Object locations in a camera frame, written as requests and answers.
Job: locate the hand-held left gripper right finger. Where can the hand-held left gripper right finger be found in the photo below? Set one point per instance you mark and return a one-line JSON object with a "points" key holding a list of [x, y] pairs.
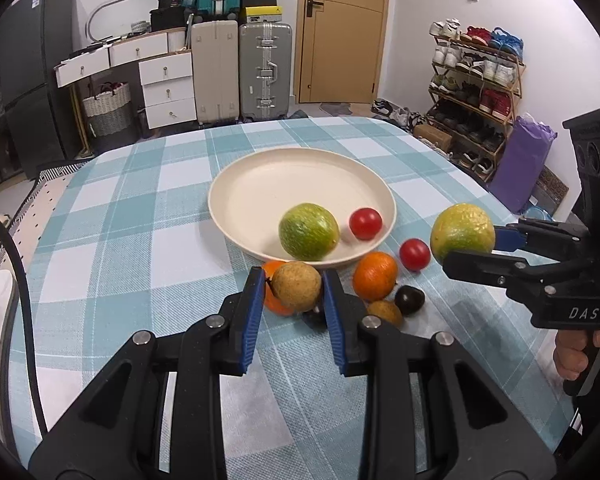
{"points": [[334, 327]]}

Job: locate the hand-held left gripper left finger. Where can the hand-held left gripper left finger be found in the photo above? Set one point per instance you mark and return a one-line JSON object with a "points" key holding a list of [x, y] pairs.
{"points": [[247, 322]]}

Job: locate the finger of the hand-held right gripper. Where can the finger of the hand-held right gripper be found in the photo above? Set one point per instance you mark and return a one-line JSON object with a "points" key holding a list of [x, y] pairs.
{"points": [[480, 264], [503, 239]]}

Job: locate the dark purple plum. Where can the dark purple plum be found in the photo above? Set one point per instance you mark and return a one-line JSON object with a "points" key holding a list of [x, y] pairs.
{"points": [[314, 317], [410, 300]]}

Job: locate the orange tangerine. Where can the orange tangerine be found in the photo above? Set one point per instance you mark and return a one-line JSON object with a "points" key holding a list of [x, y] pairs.
{"points": [[375, 276], [275, 302]]}

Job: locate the green orange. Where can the green orange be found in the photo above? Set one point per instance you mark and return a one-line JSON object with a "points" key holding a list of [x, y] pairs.
{"points": [[307, 232], [460, 232]]}

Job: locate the brown longan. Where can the brown longan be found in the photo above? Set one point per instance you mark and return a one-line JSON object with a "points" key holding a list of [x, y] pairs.
{"points": [[384, 312], [296, 286]]}

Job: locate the red cherry tomato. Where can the red cherry tomato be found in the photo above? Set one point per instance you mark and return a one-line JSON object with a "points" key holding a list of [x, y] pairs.
{"points": [[365, 223], [414, 255]]}

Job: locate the cream round plate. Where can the cream round plate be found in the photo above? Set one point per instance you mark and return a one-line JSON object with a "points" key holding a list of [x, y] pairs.
{"points": [[260, 195]]}

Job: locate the person's right hand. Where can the person's right hand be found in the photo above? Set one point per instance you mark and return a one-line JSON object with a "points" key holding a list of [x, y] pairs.
{"points": [[570, 355]]}

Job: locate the brown doormat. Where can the brown doormat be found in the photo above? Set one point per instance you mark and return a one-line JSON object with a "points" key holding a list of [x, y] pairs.
{"points": [[552, 187]]}

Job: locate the purple bag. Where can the purple bag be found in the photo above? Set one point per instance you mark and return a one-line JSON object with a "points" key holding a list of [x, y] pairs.
{"points": [[522, 165]]}

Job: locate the brown cardboard box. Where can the brown cardboard box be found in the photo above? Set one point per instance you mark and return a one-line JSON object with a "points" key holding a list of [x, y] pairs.
{"points": [[432, 136]]}

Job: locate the teal checked tablecloth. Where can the teal checked tablecloth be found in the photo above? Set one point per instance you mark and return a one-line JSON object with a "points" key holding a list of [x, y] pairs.
{"points": [[130, 240]]}

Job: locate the loose floor shoes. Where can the loose floor shoes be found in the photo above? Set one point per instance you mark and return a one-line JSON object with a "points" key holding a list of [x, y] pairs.
{"points": [[397, 112]]}

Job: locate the wooden shoe rack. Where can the wooden shoe rack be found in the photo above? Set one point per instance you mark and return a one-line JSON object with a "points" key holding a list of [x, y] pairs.
{"points": [[519, 75]]}

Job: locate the shoe rack with shoes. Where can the shoe rack with shoes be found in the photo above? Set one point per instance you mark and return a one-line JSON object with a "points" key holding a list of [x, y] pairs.
{"points": [[480, 67]]}

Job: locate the grey floor cloth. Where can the grey floor cloth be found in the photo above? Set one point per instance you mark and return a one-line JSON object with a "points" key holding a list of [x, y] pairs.
{"points": [[336, 109]]}

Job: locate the silver suitcase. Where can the silver suitcase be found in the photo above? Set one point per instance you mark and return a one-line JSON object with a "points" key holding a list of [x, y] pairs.
{"points": [[265, 70]]}

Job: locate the woven laundry basket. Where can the woven laundry basket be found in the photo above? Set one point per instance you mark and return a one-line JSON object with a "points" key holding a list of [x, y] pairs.
{"points": [[107, 110]]}

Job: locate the beige suitcase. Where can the beige suitcase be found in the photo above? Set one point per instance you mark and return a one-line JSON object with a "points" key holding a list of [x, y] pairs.
{"points": [[214, 70]]}

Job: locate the white drawer dresser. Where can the white drawer dresser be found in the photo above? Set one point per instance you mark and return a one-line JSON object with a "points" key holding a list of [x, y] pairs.
{"points": [[165, 80]]}

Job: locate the wooden door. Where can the wooden door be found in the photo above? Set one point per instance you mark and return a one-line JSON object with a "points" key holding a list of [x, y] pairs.
{"points": [[345, 35]]}

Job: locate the yellow and black box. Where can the yellow and black box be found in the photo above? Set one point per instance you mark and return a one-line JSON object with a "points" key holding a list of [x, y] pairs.
{"points": [[262, 14]]}

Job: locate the black bag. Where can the black bag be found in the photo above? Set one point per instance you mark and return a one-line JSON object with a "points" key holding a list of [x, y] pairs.
{"points": [[167, 19]]}

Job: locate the dark refrigerator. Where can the dark refrigerator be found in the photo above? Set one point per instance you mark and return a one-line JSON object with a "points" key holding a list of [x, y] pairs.
{"points": [[25, 85]]}

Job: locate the silver oval tube frame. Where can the silver oval tube frame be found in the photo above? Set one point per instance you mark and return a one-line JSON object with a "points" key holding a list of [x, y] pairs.
{"points": [[105, 7]]}

